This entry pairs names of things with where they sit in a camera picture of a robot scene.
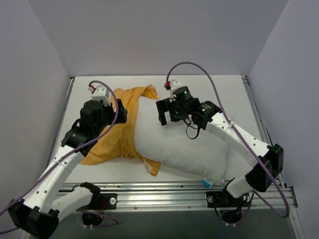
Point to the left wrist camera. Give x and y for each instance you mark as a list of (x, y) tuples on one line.
[(100, 93)]

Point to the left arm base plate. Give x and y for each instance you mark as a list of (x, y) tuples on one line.
[(102, 201)]

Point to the yellow pillowcase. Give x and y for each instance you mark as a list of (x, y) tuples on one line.
[(119, 141)]

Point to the aluminium left side rail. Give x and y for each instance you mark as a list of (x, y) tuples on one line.
[(57, 140)]

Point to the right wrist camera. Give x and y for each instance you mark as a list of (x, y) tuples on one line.
[(173, 85)]

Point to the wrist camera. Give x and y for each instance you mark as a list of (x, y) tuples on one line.
[(100, 93), (173, 85)]

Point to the aluminium front rail frame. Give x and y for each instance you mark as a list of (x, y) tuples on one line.
[(188, 208)]

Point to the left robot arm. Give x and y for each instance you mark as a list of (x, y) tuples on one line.
[(39, 212)]

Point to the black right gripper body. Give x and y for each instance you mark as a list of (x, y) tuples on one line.
[(162, 107)]

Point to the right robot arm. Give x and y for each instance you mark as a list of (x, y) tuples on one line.
[(266, 160)]

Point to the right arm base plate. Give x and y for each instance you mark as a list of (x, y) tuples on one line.
[(221, 199)]

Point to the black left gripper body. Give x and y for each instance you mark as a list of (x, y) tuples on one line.
[(120, 111)]

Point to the white pillow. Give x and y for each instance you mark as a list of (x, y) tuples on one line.
[(169, 145)]

